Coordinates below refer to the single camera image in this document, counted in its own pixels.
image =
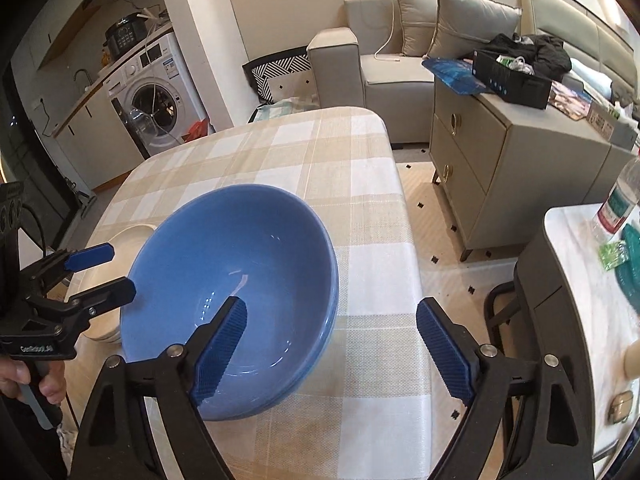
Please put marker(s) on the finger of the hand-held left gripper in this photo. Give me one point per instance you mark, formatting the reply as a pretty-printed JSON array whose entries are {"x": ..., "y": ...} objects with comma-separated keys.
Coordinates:
[
  {"x": 90, "y": 256},
  {"x": 107, "y": 292}
]

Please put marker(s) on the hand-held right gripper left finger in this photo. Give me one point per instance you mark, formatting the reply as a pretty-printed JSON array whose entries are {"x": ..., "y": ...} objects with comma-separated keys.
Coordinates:
[{"x": 220, "y": 350}]

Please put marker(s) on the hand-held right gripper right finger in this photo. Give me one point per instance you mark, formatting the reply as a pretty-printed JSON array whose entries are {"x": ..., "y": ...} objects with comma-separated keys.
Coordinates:
[{"x": 445, "y": 355}]

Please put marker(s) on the cream plate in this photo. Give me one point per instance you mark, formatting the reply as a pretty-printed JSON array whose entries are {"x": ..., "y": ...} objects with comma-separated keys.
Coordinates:
[
  {"x": 102, "y": 339},
  {"x": 130, "y": 240}
]

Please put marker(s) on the blue bowl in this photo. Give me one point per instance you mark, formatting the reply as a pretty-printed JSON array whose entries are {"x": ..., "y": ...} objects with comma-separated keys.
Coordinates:
[
  {"x": 225, "y": 270},
  {"x": 305, "y": 377}
]

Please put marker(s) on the person's left hand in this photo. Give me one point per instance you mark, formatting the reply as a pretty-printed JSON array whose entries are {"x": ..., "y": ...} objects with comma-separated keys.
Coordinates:
[{"x": 15, "y": 377}]

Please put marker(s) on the white kitchen counter cabinet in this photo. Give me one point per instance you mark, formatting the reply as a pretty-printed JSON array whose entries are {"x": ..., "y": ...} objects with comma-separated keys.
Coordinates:
[{"x": 90, "y": 150}]

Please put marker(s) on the beige checked tablecloth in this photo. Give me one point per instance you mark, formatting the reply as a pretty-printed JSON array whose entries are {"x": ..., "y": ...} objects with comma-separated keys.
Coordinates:
[{"x": 360, "y": 270}]

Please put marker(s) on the dark grey chair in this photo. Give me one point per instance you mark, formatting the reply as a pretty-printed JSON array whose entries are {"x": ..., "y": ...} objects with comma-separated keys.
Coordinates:
[{"x": 545, "y": 280}]

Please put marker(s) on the red floor item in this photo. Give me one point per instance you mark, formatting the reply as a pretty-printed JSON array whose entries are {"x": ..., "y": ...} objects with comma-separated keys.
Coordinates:
[{"x": 197, "y": 132}]

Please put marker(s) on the curved metal faucet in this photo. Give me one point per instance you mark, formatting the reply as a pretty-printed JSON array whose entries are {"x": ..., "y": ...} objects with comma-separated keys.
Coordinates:
[{"x": 80, "y": 75}]

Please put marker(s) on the beige earbuds case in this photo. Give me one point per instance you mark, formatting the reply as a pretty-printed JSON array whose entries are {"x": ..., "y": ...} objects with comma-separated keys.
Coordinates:
[{"x": 622, "y": 407}]

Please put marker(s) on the green small packet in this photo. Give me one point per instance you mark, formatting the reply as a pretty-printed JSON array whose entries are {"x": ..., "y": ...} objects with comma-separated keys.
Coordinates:
[{"x": 612, "y": 256}]

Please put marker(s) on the grey bedside cabinet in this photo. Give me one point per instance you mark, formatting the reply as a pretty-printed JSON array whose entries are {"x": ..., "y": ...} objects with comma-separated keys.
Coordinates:
[{"x": 525, "y": 170}]

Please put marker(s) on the white washing machine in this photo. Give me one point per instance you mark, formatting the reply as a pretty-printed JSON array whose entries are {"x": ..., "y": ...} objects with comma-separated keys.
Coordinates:
[{"x": 165, "y": 67}]

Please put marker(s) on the teal dish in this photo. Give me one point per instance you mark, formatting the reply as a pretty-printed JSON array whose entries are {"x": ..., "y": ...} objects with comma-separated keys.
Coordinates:
[{"x": 630, "y": 270}]

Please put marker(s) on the black kitchen appliance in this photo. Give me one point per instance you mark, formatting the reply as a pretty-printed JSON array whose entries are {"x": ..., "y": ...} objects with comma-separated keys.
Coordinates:
[{"x": 125, "y": 35}]

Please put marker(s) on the clear water bottle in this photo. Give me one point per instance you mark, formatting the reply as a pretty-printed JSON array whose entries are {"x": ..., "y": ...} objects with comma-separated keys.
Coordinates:
[{"x": 620, "y": 200}]

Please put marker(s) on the pale green cloth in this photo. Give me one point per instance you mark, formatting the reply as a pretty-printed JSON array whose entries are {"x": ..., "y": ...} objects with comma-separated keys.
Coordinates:
[{"x": 287, "y": 110}]

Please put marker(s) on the black white patterned bag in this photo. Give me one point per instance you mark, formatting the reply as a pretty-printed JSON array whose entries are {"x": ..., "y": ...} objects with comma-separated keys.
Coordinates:
[{"x": 280, "y": 72}]

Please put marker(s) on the black cardboard box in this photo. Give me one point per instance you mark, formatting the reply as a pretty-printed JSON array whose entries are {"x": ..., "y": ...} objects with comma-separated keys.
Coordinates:
[{"x": 520, "y": 87}]

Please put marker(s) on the blue plastic packet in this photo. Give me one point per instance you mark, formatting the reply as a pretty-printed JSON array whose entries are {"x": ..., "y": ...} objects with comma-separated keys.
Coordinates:
[{"x": 450, "y": 75}]

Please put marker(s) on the grey sofa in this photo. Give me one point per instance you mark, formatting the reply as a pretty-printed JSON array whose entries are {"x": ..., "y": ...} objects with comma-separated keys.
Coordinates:
[{"x": 340, "y": 70}]

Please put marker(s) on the black clothing pile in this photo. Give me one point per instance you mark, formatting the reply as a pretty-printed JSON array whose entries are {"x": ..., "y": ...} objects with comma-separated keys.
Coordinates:
[{"x": 545, "y": 55}]

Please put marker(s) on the grey cushion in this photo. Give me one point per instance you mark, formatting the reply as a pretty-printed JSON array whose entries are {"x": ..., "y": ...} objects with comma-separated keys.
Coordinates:
[
  {"x": 412, "y": 20},
  {"x": 470, "y": 25}
]

